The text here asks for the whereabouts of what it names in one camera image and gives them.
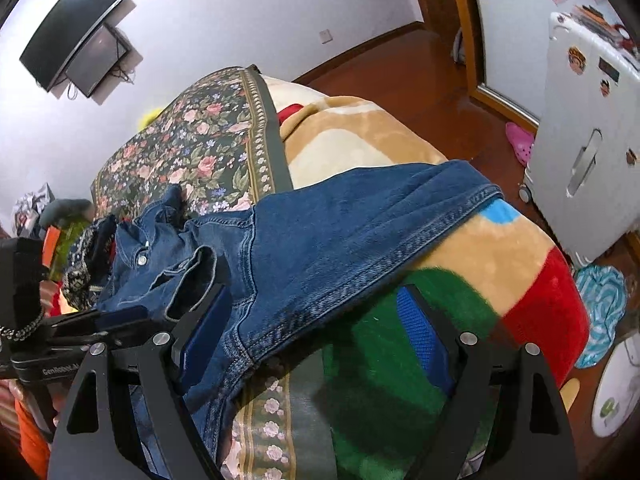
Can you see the small black wall monitor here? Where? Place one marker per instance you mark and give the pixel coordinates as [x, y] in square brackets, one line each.
[97, 62]

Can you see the floral bedspread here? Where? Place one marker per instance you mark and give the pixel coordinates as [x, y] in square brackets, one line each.
[200, 130]

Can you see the black wall television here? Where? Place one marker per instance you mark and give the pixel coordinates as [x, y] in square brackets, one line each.
[70, 25]

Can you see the white sliding wardrobe door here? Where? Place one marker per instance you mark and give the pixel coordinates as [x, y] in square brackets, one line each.
[515, 35]

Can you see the white round appliance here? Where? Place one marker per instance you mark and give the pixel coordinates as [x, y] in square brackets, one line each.
[617, 390]

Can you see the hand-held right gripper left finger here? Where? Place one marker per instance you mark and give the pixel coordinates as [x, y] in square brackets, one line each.
[202, 332]

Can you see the colourful plush blanket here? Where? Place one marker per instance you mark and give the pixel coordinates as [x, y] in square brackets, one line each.
[500, 260]

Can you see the blue denim garment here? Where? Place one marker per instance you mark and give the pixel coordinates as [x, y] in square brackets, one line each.
[325, 240]

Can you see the grey pillow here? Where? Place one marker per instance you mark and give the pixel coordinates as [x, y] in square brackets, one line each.
[65, 210]

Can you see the white suitcase with stickers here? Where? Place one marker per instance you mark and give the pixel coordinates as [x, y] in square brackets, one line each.
[575, 110]

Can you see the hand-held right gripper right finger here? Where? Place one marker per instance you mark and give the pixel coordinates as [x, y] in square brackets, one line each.
[425, 332]

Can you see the pile of household clutter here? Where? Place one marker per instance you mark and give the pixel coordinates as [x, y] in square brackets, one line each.
[30, 210]

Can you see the orange cloth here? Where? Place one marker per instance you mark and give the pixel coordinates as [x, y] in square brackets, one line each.
[32, 440]

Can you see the pile of books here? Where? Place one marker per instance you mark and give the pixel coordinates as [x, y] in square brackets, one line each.
[607, 25]

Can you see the red patterned knit garment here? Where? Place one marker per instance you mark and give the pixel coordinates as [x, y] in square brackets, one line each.
[85, 265]

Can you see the teal patterned cloth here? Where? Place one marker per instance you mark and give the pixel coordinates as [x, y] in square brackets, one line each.
[602, 310]

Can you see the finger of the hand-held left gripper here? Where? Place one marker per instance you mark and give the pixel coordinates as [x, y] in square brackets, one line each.
[120, 321]

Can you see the pink slipper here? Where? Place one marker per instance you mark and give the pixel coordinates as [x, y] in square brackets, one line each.
[520, 142]

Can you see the white wall socket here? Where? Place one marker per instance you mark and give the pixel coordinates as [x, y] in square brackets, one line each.
[325, 36]

